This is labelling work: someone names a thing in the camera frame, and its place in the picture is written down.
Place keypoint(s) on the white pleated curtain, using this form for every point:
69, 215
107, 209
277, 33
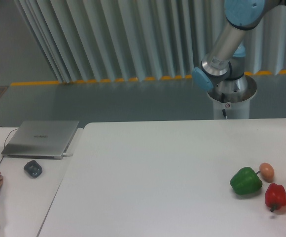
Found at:
123, 40

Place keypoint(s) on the silver closed laptop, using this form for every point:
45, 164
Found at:
41, 139

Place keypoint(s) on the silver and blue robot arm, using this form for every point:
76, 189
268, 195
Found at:
226, 59

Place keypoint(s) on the brown egg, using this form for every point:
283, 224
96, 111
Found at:
267, 171

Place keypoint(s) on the red bell pepper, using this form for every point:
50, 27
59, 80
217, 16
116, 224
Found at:
275, 197

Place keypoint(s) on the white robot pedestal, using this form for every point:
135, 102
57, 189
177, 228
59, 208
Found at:
231, 98

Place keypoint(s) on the green bell pepper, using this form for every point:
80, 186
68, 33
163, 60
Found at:
246, 181

